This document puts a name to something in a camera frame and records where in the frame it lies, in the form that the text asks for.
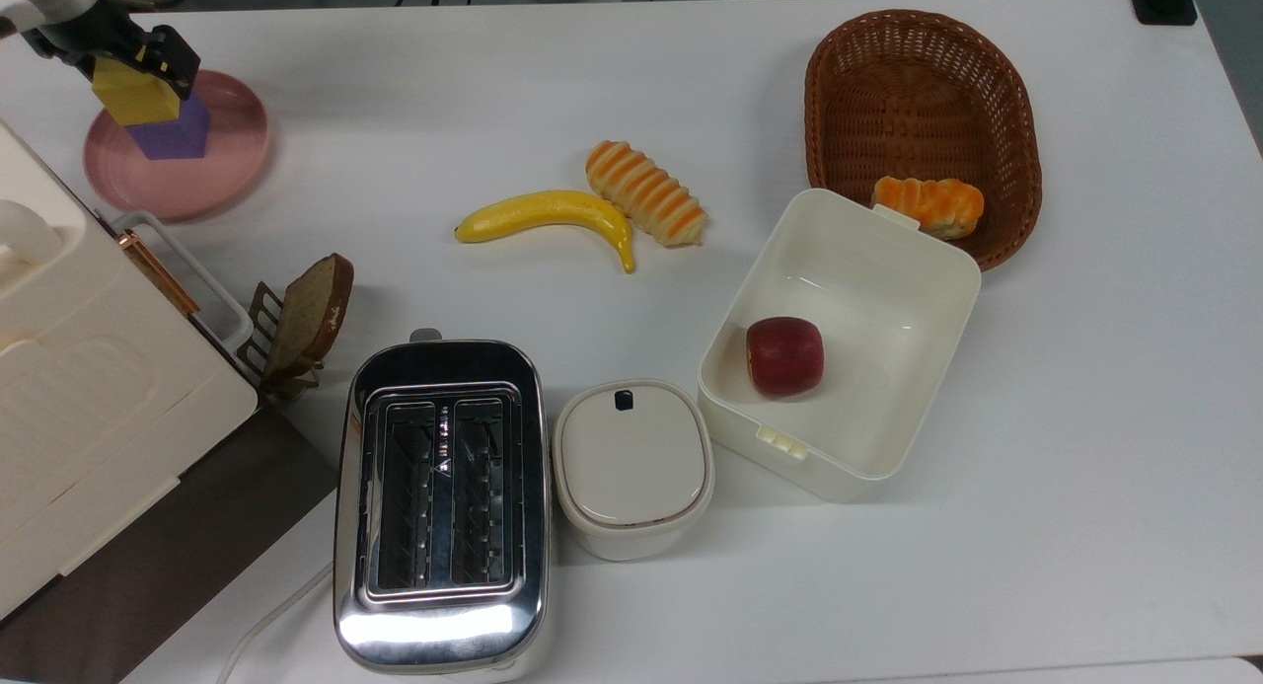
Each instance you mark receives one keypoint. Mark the brown toast rack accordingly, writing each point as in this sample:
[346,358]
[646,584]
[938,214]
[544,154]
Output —
[259,334]

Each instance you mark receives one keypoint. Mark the pink plate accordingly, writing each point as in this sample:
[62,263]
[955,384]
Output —
[217,161]

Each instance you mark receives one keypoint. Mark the white lidded pot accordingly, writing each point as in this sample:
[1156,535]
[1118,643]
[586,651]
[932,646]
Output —
[632,465]

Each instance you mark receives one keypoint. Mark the dark brown mat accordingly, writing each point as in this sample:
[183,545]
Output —
[168,556]

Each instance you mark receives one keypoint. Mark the brown wicker basket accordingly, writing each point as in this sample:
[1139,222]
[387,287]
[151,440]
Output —
[918,92]

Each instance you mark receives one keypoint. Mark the orange glazed bread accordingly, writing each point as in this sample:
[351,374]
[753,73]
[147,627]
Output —
[932,205]

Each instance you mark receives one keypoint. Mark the cream white appliance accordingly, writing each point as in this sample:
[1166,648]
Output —
[89,388]

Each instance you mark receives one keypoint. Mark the red apple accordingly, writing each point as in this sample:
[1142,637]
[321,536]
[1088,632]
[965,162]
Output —
[784,356]

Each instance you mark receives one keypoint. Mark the chrome toaster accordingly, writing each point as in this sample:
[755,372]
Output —
[444,506]

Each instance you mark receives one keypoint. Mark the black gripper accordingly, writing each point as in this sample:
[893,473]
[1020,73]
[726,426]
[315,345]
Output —
[84,40]

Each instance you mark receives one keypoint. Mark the purple cube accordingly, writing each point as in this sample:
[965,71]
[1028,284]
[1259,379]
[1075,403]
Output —
[183,136]

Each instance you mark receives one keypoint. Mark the white plastic box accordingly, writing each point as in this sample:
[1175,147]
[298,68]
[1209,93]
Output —
[868,299]

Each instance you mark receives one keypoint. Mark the striped bread roll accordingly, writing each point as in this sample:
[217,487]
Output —
[646,192]

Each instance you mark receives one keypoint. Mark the yellow cube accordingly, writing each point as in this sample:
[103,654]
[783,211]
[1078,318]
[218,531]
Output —
[133,97]

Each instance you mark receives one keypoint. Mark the brown bread slice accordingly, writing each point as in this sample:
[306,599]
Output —
[311,314]

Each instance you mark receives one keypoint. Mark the yellow banana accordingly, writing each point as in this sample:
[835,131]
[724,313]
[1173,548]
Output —
[538,213]

